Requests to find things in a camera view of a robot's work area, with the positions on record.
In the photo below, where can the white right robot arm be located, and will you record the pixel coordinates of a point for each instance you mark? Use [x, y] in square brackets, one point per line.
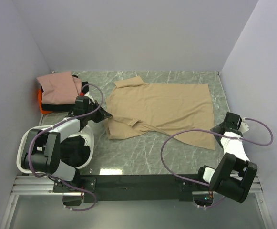
[235, 173]

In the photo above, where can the black clothes in basket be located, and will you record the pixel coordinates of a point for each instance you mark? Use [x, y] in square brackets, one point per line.
[74, 152]

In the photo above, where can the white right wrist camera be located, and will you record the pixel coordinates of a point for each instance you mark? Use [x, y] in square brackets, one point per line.
[244, 127]

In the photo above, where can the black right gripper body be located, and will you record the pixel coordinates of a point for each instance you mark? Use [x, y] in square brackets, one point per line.
[215, 128]

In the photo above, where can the white plastic laundry basket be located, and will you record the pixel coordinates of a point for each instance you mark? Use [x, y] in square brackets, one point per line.
[87, 134]

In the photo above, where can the beige t shirt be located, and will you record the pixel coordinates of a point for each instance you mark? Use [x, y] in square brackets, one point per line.
[171, 109]

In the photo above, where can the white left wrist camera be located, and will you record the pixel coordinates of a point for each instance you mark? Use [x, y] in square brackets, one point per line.
[88, 94]

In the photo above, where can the folded pink t shirt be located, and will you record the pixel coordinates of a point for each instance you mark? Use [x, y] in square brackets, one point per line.
[59, 88]

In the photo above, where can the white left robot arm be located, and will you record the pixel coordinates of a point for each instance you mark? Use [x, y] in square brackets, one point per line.
[40, 148]

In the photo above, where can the folded black t shirt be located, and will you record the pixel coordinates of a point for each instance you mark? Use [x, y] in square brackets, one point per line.
[56, 107]

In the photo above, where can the folded orange t shirt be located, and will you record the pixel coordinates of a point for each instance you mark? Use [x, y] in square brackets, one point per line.
[40, 103]

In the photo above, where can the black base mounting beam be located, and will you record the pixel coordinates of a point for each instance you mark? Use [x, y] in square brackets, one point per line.
[143, 187]

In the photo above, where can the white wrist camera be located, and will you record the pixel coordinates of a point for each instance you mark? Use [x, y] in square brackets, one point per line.
[244, 127]
[88, 94]

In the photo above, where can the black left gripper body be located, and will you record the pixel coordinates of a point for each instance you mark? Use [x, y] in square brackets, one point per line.
[94, 116]

